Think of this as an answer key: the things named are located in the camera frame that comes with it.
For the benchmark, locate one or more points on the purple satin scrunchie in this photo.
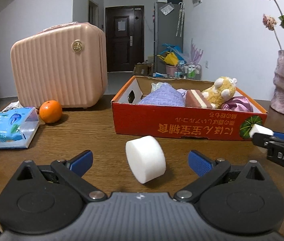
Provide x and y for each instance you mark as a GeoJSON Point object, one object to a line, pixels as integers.
{"type": "Point", "coordinates": [238, 103]}

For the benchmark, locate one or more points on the pink ribbed suitcase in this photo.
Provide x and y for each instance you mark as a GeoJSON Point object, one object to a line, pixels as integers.
{"type": "Point", "coordinates": [66, 63]}

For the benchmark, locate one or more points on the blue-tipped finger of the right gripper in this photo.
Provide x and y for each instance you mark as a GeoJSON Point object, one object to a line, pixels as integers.
{"type": "Point", "coordinates": [262, 140]}

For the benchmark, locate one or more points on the white wedge sponge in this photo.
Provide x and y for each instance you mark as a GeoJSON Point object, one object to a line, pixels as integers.
{"type": "Point", "coordinates": [260, 129]}

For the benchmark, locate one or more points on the wire cart with bottles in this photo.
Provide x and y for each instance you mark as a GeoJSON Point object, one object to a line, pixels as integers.
{"type": "Point", "coordinates": [190, 71]}

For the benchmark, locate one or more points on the lilac fluffy towel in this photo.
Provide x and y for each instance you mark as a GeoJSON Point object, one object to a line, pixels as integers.
{"type": "Point", "coordinates": [183, 92]}

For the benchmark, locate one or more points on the blue wet wipes pack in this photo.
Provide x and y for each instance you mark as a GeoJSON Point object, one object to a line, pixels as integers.
{"type": "Point", "coordinates": [18, 127]}

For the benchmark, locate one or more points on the dark entrance door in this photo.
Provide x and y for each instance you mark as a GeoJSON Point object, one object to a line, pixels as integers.
{"type": "Point", "coordinates": [124, 30]}

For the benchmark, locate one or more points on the crinkled clear plastic bag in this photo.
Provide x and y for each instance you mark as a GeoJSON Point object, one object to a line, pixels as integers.
{"type": "Point", "coordinates": [159, 85]}

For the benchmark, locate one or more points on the white cylinder sponge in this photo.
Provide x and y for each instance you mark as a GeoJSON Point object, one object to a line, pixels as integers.
{"type": "Point", "coordinates": [145, 158]}

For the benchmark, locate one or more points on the red cardboard pumpkin box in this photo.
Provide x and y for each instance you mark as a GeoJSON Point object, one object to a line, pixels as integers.
{"type": "Point", "coordinates": [132, 118]}

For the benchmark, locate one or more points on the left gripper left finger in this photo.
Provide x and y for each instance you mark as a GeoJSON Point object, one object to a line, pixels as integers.
{"type": "Point", "coordinates": [70, 172]}

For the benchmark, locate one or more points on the pink layered sponge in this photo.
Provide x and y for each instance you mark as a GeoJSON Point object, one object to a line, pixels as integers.
{"type": "Point", "coordinates": [195, 99]}

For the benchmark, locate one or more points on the purple fabric pouch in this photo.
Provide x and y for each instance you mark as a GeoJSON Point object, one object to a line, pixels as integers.
{"type": "Point", "coordinates": [170, 97]}

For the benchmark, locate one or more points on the yellow white plush toy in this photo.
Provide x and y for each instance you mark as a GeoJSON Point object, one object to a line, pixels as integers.
{"type": "Point", "coordinates": [220, 92]}

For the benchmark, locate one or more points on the yellow bag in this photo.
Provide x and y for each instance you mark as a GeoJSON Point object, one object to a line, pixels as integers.
{"type": "Point", "coordinates": [169, 59]}

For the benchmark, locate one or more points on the orange fruit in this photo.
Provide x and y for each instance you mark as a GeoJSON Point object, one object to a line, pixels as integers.
{"type": "Point", "coordinates": [50, 111]}

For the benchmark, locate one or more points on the grey refrigerator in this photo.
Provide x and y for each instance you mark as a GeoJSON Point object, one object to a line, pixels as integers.
{"type": "Point", "coordinates": [166, 16]}

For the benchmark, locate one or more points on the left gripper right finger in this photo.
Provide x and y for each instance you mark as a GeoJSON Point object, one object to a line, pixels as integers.
{"type": "Point", "coordinates": [209, 171]}

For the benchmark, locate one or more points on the cardboard box on floor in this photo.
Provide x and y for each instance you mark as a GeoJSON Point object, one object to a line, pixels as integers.
{"type": "Point", "coordinates": [143, 70]}

